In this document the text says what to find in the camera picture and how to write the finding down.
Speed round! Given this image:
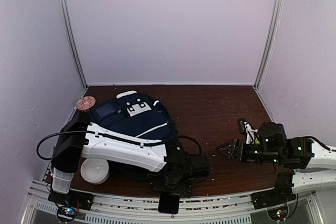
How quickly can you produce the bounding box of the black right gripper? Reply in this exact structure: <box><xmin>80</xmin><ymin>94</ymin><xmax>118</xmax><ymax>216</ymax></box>
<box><xmin>216</xmin><ymin>140</ymin><xmax>282</xmax><ymax>164</ymax></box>

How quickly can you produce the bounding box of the purple smartphone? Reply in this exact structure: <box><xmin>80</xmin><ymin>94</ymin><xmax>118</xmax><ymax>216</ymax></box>
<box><xmin>158</xmin><ymin>192</ymin><xmax>180</xmax><ymax>215</ymax></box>

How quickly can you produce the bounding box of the navy blue student backpack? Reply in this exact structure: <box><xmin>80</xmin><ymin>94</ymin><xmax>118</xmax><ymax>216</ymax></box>
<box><xmin>88</xmin><ymin>90</ymin><xmax>177</xmax><ymax>140</ymax></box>

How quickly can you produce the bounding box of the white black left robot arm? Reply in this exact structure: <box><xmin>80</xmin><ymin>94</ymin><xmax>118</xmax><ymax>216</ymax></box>
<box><xmin>51</xmin><ymin>118</ymin><xmax>210</xmax><ymax>205</ymax></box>

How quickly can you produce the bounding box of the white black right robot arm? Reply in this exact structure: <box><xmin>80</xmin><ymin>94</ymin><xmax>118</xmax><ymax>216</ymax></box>
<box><xmin>215</xmin><ymin>118</ymin><xmax>335</xmax><ymax>170</ymax></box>

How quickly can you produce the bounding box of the white ceramic bowl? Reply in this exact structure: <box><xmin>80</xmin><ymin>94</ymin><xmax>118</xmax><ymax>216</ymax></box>
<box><xmin>80</xmin><ymin>158</ymin><xmax>110</xmax><ymax>185</ymax></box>

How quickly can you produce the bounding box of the pink patterned small bowl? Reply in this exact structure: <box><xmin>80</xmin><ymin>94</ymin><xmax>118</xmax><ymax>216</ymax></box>
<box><xmin>76</xmin><ymin>96</ymin><xmax>96</xmax><ymax>111</ymax></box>

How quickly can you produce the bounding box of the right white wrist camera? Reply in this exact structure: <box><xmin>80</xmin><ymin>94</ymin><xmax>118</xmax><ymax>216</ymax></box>
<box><xmin>237</xmin><ymin>118</ymin><xmax>260</xmax><ymax>144</ymax></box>

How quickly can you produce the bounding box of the white front rail frame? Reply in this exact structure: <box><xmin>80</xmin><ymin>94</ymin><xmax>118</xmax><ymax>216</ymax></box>
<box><xmin>20</xmin><ymin>181</ymin><xmax>324</xmax><ymax>223</ymax></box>

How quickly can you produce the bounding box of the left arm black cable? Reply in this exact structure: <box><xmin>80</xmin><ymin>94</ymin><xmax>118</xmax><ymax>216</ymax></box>
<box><xmin>36</xmin><ymin>129</ymin><xmax>203</xmax><ymax>161</ymax></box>

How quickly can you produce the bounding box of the right aluminium frame post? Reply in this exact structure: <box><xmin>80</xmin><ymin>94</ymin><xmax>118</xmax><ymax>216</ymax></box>
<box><xmin>254</xmin><ymin>0</ymin><xmax>283</xmax><ymax>92</ymax></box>

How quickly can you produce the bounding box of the aluminium frame post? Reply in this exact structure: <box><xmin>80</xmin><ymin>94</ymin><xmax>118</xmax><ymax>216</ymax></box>
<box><xmin>254</xmin><ymin>0</ymin><xmax>283</xmax><ymax>92</ymax></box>
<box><xmin>60</xmin><ymin>0</ymin><xmax>88</xmax><ymax>90</ymax></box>

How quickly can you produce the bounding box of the left aluminium frame post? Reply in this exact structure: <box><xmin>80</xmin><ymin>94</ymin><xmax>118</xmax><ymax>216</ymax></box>
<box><xmin>60</xmin><ymin>0</ymin><xmax>88</xmax><ymax>90</ymax></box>

